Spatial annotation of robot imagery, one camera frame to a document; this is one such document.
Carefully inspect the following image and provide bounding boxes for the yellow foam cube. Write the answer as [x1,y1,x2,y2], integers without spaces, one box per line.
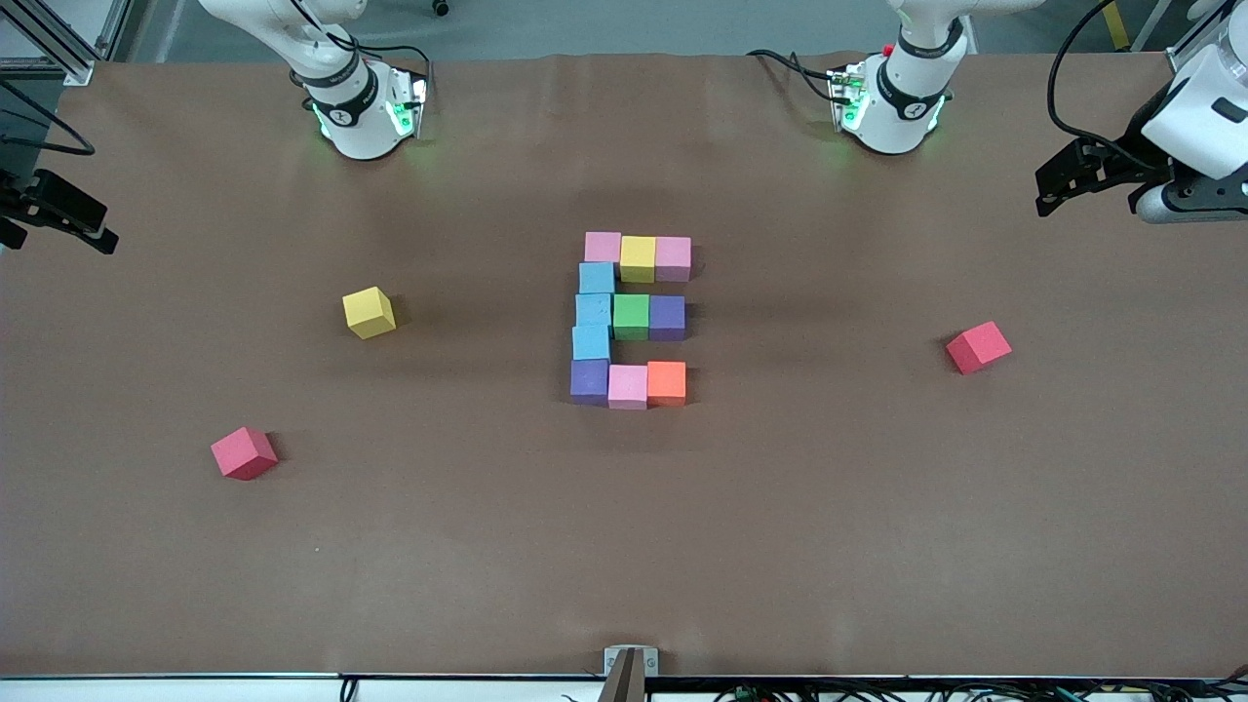
[620,236,658,285]
[342,287,398,340]

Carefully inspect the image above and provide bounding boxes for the purple foam cube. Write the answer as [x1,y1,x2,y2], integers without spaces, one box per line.
[648,295,686,342]
[569,359,612,406]

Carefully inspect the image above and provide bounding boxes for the orange foam cube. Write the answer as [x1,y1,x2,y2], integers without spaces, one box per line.
[646,361,687,408]

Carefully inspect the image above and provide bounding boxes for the green foam cube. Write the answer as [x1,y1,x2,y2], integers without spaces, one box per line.
[612,293,651,341]

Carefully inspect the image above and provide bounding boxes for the red foam cube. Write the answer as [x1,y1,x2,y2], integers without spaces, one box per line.
[211,426,279,482]
[946,321,1013,375]

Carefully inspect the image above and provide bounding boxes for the base connector box green light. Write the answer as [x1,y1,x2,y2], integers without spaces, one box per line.
[385,73,430,142]
[827,63,871,133]

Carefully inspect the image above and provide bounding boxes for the brown table mat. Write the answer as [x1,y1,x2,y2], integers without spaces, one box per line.
[0,52,1248,681]

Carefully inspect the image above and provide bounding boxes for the aluminium frame profile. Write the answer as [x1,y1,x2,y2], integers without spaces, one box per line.
[0,0,97,87]
[95,0,149,61]
[1165,0,1248,76]

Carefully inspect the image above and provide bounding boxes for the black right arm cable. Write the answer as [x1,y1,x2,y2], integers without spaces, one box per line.
[0,76,97,157]

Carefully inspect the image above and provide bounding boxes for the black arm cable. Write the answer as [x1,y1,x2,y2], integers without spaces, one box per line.
[1047,0,1142,162]
[0,76,97,157]

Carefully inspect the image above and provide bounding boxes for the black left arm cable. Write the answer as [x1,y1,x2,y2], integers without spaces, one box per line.
[1047,0,1142,162]

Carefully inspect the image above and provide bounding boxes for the black base power cable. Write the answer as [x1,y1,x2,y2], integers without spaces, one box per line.
[746,47,845,104]
[327,29,433,94]

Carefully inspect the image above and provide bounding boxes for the white table edge rail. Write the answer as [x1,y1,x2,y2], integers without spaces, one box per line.
[0,675,1248,702]

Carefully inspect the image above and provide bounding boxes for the black cable bundle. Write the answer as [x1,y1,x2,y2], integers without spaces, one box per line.
[710,666,1248,702]

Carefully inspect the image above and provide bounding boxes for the silver metal bracket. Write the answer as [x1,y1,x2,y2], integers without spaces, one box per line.
[603,645,660,678]

